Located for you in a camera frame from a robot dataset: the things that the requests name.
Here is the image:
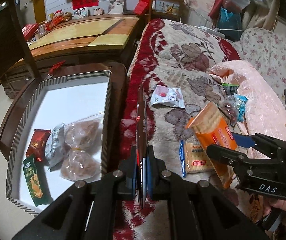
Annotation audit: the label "tall green snack packet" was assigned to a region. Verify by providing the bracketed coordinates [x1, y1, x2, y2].
[22, 154, 52, 207]

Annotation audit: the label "framed picture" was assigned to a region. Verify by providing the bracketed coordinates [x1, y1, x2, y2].
[154, 0, 180, 15]

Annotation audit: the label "red gift bag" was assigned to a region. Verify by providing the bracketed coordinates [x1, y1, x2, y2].
[134, 0, 151, 15]

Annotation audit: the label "dark wooden chair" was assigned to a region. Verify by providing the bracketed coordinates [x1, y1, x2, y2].
[0, 0, 43, 80]

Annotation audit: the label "clear plastic container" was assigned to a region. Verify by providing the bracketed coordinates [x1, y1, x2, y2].
[223, 0, 251, 13]

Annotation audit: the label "red knot ornament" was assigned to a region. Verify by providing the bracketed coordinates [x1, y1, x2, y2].
[47, 60, 67, 79]

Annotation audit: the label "light blue snack packet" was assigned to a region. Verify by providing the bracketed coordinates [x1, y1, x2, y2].
[233, 94, 248, 123]

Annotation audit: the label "floral fleece blanket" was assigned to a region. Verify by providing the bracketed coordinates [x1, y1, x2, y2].
[113, 17, 261, 240]

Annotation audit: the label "clear bag of brown pastries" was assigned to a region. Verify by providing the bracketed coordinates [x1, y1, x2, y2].
[60, 150, 101, 182]
[63, 114, 103, 153]

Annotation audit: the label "red gift box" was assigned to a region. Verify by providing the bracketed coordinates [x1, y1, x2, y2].
[22, 22, 40, 42]

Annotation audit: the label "dark thin snack packet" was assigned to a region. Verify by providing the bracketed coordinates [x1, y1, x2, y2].
[135, 82, 149, 209]

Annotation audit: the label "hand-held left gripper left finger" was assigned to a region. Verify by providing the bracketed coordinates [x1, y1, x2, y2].
[12, 145, 140, 240]

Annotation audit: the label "red snack packet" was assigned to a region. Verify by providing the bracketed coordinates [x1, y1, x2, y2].
[25, 129, 51, 165]

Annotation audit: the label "orange cracker pack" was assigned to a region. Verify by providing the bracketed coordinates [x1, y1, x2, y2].
[185, 102, 239, 190]

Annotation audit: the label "blue plastic bag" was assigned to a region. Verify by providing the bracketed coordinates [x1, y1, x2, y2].
[218, 6, 242, 40]

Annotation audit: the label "red wall banner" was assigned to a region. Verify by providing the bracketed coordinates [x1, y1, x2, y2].
[72, 0, 100, 10]

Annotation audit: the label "wooden cabinet with yellow top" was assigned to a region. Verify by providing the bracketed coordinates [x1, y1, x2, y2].
[0, 14, 141, 99]

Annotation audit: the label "striped cardboard box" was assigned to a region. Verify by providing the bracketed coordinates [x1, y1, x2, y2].
[5, 76, 111, 212]

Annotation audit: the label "white power strip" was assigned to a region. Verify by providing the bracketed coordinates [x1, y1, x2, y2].
[200, 25, 221, 33]

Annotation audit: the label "small dark green snack packet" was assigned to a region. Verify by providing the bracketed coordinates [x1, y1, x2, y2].
[222, 83, 240, 96]

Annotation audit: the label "pink white snack packet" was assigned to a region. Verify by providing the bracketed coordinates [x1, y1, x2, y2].
[150, 85, 185, 109]

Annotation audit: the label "plush toys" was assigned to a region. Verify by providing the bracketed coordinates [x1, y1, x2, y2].
[50, 9, 73, 27]

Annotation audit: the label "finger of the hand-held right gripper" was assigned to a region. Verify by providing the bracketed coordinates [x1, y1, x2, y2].
[205, 144, 256, 178]
[232, 132, 286, 160]

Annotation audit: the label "floral white pillow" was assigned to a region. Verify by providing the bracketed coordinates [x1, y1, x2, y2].
[239, 27, 286, 98]

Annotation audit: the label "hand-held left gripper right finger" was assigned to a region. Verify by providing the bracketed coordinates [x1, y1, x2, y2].
[145, 145, 270, 240]

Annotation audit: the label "clear bag of red dates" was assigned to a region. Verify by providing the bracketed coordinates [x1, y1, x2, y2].
[218, 100, 240, 127]

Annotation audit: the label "pink satin quilt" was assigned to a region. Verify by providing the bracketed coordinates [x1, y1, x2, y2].
[208, 60, 286, 160]

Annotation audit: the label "dark wooden side table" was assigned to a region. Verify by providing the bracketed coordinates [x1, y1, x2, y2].
[0, 62, 129, 188]

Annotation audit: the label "white grey snack packet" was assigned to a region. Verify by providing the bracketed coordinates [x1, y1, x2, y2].
[44, 123, 66, 168]

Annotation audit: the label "white cable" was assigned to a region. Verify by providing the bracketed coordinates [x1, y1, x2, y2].
[183, 2, 245, 34]

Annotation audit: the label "large photo frame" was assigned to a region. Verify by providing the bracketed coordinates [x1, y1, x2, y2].
[107, 0, 126, 15]

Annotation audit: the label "blue edged cracker packet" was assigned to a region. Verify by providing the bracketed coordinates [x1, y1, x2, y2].
[179, 140, 216, 178]

